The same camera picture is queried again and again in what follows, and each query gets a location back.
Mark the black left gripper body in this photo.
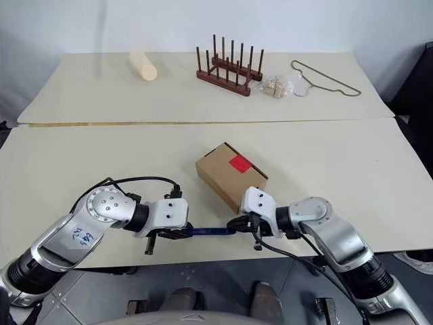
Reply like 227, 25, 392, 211
144, 227, 170, 255

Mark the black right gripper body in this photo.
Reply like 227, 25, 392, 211
249, 213, 272, 238

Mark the blue pen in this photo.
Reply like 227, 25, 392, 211
182, 225, 237, 238

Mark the brown cardboard box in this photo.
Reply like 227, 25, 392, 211
195, 142, 270, 215

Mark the red tape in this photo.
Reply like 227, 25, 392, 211
229, 154, 256, 175

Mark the dark brown rounded shape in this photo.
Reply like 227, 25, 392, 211
251, 282, 284, 320
164, 286, 204, 320

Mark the bag of wooden blocks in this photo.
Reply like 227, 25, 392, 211
253, 74, 292, 100

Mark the dark wooden peg rack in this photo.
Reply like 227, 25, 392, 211
196, 33, 265, 97

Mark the white grey sneaker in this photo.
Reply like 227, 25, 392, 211
393, 250, 433, 276

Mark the cream cylinder roll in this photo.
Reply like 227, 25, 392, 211
129, 49, 159, 83

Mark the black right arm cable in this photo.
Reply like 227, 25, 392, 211
252, 233, 370, 325

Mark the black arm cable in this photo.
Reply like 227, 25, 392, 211
72, 175, 183, 217
252, 233, 370, 325

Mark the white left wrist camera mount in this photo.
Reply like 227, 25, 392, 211
143, 198, 189, 239

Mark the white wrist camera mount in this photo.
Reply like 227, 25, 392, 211
241, 186, 282, 238
143, 198, 189, 239

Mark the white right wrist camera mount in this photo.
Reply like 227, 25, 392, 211
241, 186, 282, 238

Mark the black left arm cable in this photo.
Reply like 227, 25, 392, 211
72, 175, 183, 217

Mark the olive wire clothes hanger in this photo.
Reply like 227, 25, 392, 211
291, 60, 363, 99

